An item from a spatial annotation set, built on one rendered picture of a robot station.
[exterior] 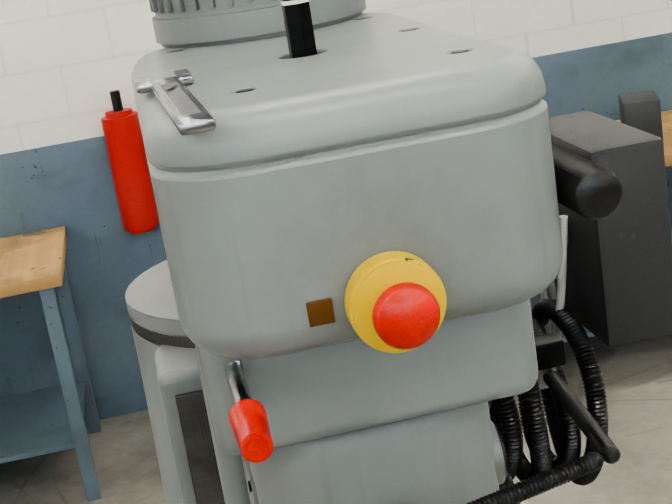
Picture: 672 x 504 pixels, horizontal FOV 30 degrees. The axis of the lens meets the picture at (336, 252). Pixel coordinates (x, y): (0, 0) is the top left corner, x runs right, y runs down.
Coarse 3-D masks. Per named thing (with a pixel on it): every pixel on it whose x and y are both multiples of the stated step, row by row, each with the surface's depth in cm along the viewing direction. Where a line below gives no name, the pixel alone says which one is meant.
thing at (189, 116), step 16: (144, 80) 88; (160, 80) 87; (176, 80) 85; (192, 80) 87; (160, 96) 79; (176, 96) 77; (192, 96) 77; (176, 112) 71; (192, 112) 70; (208, 112) 70; (192, 128) 67; (208, 128) 68
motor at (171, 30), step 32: (160, 0) 113; (192, 0) 109; (224, 0) 109; (256, 0) 108; (320, 0) 110; (352, 0) 113; (160, 32) 114; (192, 32) 110; (224, 32) 109; (256, 32) 109
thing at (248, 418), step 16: (240, 368) 85; (240, 384) 82; (240, 400) 78; (256, 400) 78; (240, 416) 76; (256, 416) 75; (240, 432) 74; (256, 432) 73; (240, 448) 73; (256, 448) 73; (272, 448) 74
